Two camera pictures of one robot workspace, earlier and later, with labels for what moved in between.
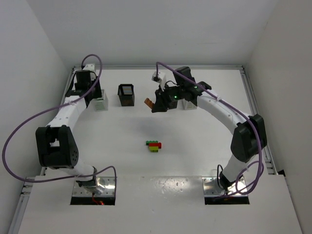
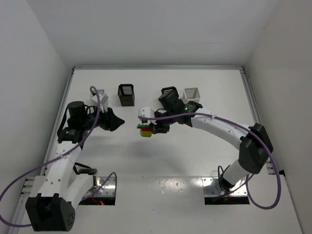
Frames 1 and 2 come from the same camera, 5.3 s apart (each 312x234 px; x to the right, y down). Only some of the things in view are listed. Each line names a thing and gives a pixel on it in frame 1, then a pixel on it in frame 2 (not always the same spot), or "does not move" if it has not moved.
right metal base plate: [211, 188] does not move
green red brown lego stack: [154, 146] → [146, 129]
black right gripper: [163, 99] → [158, 123]
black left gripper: [91, 95] → [107, 119]
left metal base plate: [106, 187] does not move
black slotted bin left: [126, 92] does not move
